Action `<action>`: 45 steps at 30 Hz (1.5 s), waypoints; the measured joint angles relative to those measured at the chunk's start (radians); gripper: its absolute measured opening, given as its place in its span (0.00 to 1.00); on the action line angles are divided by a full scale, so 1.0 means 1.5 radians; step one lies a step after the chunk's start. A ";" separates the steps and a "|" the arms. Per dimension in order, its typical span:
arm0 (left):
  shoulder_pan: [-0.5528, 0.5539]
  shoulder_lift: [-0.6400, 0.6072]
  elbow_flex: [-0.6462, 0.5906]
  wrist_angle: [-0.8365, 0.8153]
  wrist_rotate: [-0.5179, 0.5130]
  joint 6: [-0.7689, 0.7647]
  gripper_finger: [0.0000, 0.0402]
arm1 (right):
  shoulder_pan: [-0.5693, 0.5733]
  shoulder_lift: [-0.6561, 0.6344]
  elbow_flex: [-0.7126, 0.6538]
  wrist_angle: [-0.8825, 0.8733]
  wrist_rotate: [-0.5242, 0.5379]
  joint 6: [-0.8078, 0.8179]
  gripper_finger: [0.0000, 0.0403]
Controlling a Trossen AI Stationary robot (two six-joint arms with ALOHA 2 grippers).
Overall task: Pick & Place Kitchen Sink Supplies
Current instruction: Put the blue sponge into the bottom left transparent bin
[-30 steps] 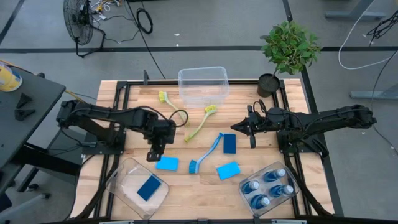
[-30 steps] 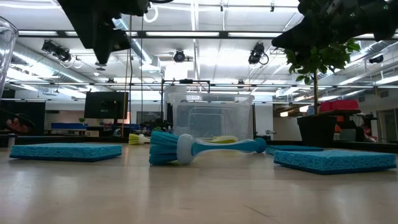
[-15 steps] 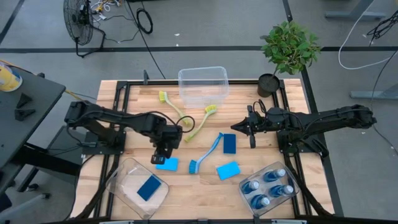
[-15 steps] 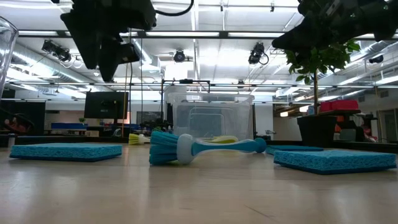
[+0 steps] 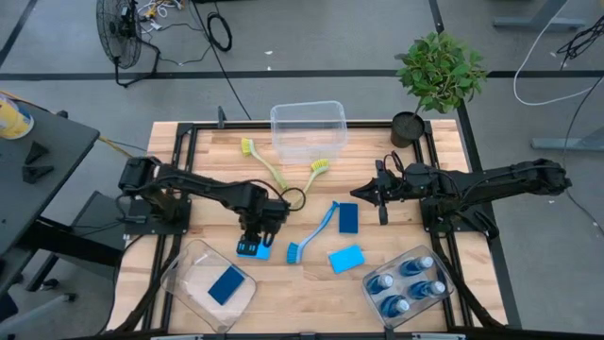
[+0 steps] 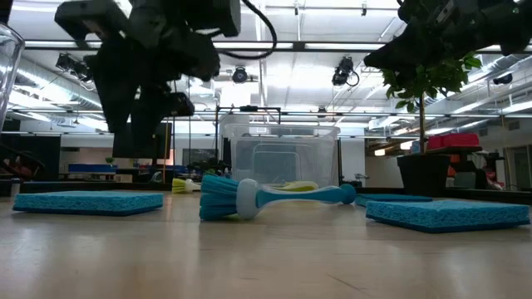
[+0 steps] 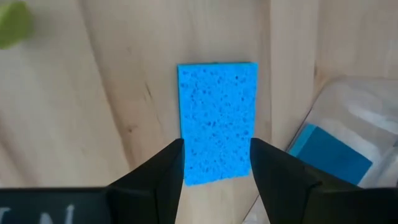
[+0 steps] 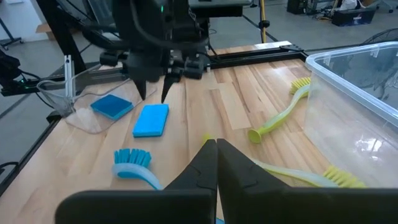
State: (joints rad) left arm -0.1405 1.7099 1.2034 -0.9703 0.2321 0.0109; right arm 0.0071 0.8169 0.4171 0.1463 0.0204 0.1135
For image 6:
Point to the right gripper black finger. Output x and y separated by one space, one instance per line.
407 56

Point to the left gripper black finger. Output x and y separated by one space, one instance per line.
118 91
158 108

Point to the yellow-green dish brush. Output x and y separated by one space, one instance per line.
179 184
297 186

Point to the blue dish brush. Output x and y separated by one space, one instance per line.
224 197

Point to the blue scrub sponge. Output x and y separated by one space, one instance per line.
446 214
395 198
87 201

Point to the green leafy plant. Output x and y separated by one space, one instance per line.
436 79

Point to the black monitor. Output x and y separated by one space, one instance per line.
120 149

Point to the black ceiling spotlight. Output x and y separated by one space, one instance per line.
68 62
343 70
503 79
239 74

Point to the blue cabinet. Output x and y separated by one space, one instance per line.
91 168

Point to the red storage box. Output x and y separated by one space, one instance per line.
453 141

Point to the black plant pot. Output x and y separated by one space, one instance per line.
424 174

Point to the deep clear plastic bin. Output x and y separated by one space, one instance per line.
287 158

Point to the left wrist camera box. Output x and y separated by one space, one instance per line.
89 18

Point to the black gantry frame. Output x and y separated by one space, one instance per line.
248 109

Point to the black ceiling light rail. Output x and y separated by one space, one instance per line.
301 45

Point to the small grey post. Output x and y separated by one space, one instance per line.
15 187

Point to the black aluminium table frame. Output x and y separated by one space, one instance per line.
478 195

